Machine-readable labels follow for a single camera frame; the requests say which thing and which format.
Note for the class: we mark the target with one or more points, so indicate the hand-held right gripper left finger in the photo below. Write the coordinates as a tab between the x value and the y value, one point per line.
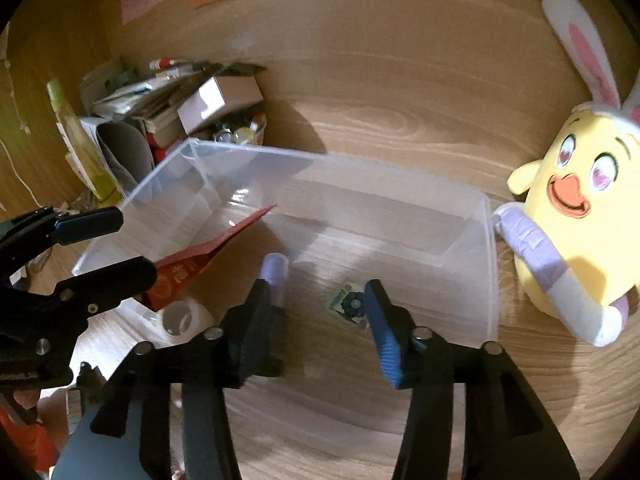
254	322

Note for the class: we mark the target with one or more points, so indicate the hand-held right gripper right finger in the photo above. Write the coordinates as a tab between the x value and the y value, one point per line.
387	345

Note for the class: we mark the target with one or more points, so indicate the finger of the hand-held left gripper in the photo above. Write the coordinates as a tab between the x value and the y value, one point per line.
90	225
120	280

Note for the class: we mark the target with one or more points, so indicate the pale plastic tube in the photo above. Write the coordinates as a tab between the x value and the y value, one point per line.
275	270

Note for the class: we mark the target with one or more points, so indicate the red paper envelope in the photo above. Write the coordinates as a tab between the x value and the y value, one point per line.
190	275

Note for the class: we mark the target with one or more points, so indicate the clear plastic storage bin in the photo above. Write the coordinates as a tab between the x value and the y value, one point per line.
350	210

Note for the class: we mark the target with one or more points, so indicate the white tape roll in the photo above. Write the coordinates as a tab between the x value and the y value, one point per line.
197	317

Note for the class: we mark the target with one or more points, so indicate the yellow-green spray bottle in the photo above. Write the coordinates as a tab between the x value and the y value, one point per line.
85	155

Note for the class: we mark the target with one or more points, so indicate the orange clothing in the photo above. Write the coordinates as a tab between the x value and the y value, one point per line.
25	440

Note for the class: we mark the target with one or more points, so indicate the stack of papers and books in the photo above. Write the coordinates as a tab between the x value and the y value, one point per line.
135	97

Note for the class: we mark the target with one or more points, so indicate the pile of small glass trinkets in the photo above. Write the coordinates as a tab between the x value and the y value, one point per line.
240	132

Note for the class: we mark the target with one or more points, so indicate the white marker with red cap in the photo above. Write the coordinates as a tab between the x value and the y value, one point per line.
167	63

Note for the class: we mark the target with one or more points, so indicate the small cardboard box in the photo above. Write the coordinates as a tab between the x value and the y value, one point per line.
220	97

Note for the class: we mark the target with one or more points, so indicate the yellow chick plush toy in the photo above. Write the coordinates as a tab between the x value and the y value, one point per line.
575	240

